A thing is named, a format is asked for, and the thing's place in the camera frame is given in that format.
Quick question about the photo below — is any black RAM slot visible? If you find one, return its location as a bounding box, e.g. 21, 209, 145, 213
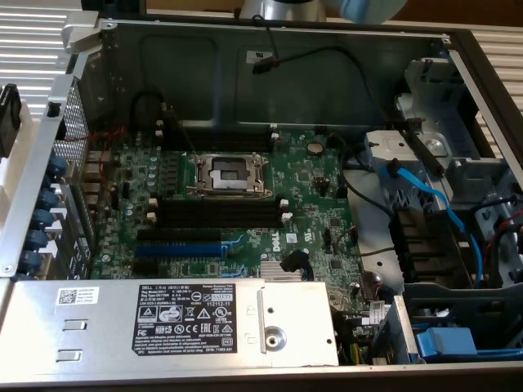
149, 197, 286, 214
154, 129, 281, 153
146, 210, 292, 229
154, 118, 279, 138

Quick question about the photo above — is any metal CPU socket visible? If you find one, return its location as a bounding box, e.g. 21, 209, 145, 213
186, 151, 275, 202

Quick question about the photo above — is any green Dell motherboard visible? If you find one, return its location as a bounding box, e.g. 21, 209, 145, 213
87, 129, 371, 323

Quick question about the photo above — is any black motherboard power plug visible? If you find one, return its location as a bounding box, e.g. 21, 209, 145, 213
280, 248, 315, 274

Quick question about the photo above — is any silver finned chipset heatsink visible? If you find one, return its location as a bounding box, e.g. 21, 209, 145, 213
259, 261, 315, 283

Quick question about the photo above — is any long black expansion slot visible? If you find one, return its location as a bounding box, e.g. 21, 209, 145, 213
136, 227, 225, 244

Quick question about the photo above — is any blue expansion slot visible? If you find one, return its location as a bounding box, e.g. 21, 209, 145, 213
133, 243, 225, 259

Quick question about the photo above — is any thin metal locking lever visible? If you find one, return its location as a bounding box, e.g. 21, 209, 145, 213
161, 101, 201, 160

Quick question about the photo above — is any short black expansion slot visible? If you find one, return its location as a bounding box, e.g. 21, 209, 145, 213
132, 258, 161, 275

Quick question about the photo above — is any grey open PC case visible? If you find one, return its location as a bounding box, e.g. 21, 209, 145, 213
0, 11, 523, 389

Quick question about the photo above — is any grey metal disk bay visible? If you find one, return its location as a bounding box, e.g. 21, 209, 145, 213
364, 56, 523, 287

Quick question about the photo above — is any black power supply label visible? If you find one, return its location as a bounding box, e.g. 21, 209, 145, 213
131, 283, 238, 354

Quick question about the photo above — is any metal rear port stack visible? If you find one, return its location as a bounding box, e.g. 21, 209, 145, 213
81, 149, 118, 213

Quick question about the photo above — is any black disk bay latch bar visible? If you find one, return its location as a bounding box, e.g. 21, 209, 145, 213
382, 104, 447, 177

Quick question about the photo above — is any silver power supply unit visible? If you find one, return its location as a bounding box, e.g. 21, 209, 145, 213
0, 278, 341, 368

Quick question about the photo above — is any blue card retention clip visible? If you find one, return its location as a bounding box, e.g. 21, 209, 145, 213
32, 208, 56, 230
38, 189, 60, 212
21, 249, 44, 271
27, 229, 51, 252
47, 154, 69, 179

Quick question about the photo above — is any white barcode sticker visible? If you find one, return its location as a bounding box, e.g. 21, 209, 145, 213
56, 287, 101, 305

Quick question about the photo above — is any blue plastic drive caddy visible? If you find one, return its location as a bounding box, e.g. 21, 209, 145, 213
413, 326, 523, 363

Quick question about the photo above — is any white plastic parts rack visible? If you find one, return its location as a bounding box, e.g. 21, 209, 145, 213
0, 97, 45, 287

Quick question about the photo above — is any black disk wire with plug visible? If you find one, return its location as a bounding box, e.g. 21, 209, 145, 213
251, 14, 396, 127

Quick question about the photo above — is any flat blue disk wire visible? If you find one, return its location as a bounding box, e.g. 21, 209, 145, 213
378, 162, 486, 279

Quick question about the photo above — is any black looped wire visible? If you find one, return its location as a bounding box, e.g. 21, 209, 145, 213
128, 89, 181, 134

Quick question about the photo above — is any black finned plastic bracket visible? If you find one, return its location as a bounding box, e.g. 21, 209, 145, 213
389, 205, 482, 283

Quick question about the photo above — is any thin red wire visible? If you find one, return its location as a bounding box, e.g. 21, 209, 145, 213
64, 124, 127, 194

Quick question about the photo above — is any power supply wire bundle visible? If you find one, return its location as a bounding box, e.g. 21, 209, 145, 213
333, 310, 371, 365

